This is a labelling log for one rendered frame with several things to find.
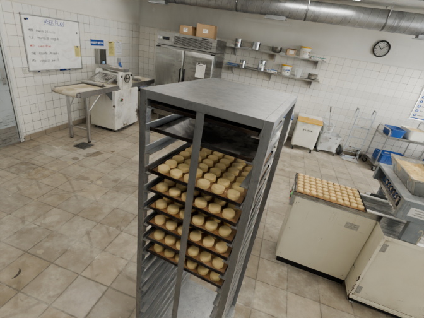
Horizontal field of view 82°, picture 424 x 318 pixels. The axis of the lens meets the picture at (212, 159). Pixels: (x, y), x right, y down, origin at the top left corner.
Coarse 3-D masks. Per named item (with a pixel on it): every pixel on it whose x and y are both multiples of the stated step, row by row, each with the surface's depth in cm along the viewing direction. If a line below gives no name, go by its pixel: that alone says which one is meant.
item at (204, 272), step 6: (156, 246) 120; (156, 252) 119; (162, 252) 119; (168, 252) 118; (174, 252) 118; (168, 258) 117; (174, 258) 117; (186, 258) 118; (186, 264) 115; (192, 264) 113; (198, 264) 116; (192, 270) 113; (198, 270) 112; (204, 270) 112; (210, 270) 114; (204, 276) 111; (210, 276) 110; (216, 276) 109; (216, 282) 109; (222, 282) 110
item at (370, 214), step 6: (294, 192) 225; (306, 198) 224; (312, 198) 221; (330, 204) 218; (336, 204) 216; (348, 210) 214; (354, 210) 213; (366, 216) 211; (372, 216) 209; (378, 216) 208; (384, 216) 206; (390, 216) 206; (402, 222) 203
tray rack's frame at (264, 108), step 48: (144, 96) 86; (192, 96) 86; (240, 96) 99; (288, 96) 118; (144, 144) 93; (192, 144) 85; (144, 192) 104; (192, 192) 93; (144, 240) 117; (240, 240) 90; (192, 288) 202
